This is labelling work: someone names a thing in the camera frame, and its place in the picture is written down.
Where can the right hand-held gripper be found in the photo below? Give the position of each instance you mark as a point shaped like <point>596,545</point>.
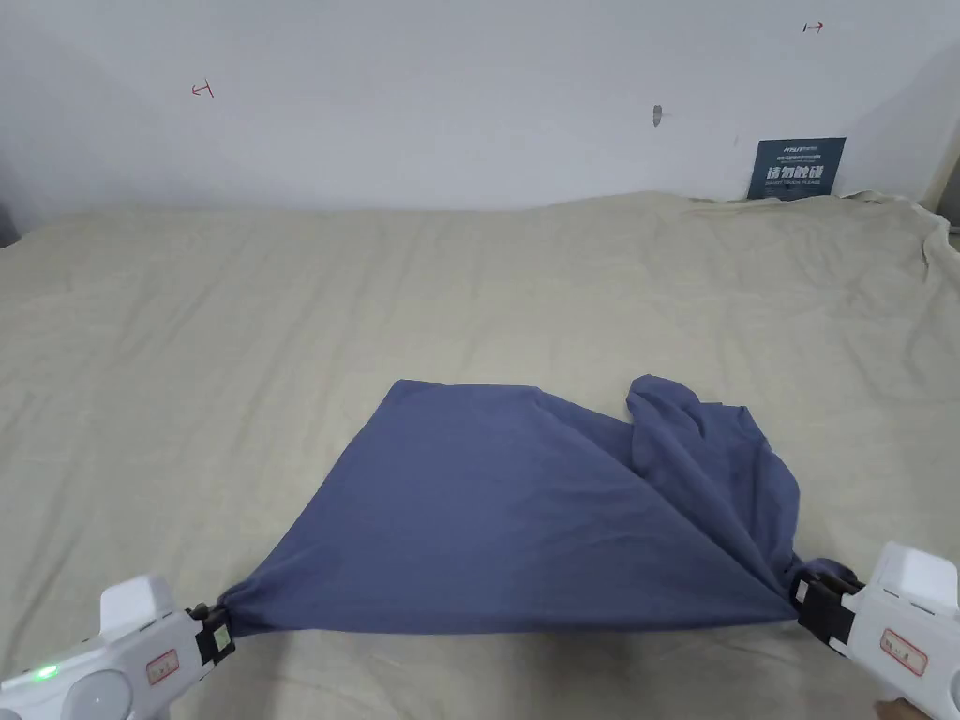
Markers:
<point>911,622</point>

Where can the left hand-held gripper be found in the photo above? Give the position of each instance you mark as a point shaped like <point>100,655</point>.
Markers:
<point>112,660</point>

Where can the dark blue shirt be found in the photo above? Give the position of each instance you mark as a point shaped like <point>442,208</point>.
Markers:
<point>495,525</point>

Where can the person's right hand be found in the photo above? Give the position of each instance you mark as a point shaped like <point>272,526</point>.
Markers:
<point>894,710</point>

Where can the bed with beige sheet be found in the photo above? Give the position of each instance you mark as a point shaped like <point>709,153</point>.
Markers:
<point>225,360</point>

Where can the dark blue wall sign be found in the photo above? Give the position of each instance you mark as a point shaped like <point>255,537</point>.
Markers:
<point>796,169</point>

